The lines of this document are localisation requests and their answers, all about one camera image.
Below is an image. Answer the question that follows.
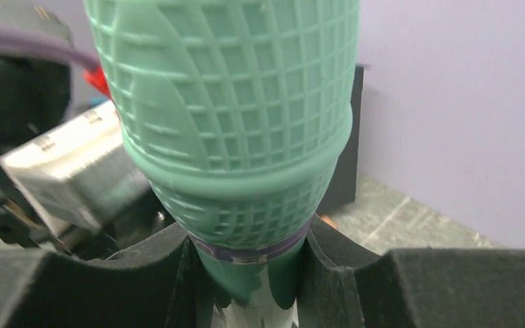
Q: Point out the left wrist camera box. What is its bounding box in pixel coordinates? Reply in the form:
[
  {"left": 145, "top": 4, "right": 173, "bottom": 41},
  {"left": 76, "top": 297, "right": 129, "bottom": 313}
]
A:
[{"left": 0, "top": 100, "right": 150, "bottom": 234}]

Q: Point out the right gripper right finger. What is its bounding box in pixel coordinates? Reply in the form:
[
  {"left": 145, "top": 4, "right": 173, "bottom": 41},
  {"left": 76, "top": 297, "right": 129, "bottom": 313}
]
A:
[{"left": 297, "top": 218, "right": 525, "bottom": 327}]

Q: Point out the blue network switch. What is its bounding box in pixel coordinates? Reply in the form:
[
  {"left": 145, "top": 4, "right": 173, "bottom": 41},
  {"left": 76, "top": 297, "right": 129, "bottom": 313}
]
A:
[{"left": 317, "top": 64, "right": 364, "bottom": 215}]

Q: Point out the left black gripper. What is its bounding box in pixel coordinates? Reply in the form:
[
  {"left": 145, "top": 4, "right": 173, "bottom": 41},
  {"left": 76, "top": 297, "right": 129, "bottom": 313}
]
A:
[{"left": 0, "top": 178, "right": 174, "bottom": 260}]

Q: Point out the black round base mic stand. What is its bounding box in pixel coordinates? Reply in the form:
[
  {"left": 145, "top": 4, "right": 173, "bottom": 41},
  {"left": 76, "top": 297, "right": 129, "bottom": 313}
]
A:
[{"left": 209, "top": 263, "right": 297, "bottom": 327}]

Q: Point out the teal green microphone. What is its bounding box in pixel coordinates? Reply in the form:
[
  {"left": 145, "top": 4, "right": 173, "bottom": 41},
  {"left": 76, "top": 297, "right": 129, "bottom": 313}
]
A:
[{"left": 84, "top": 1, "right": 360, "bottom": 309}]

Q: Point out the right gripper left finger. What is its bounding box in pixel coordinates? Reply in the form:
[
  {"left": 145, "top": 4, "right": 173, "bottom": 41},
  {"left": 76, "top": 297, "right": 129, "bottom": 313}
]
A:
[{"left": 0, "top": 224, "right": 198, "bottom": 327}]

